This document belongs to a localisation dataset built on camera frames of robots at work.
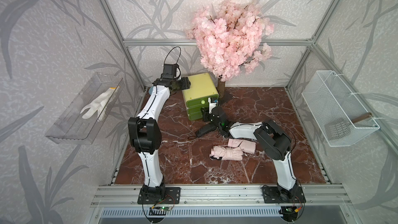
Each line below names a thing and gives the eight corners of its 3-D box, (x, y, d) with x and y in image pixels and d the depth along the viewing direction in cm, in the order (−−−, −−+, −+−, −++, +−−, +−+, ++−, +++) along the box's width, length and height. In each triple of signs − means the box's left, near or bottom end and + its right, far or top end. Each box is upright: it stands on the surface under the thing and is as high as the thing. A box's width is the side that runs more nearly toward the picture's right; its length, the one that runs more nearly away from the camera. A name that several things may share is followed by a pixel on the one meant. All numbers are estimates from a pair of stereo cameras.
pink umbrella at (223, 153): (209, 161, 86) (209, 157, 82) (209, 149, 91) (209, 145, 86) (241, 161, 87) (243, 157, 82) (240, 149, 91) (241, 145, 86)
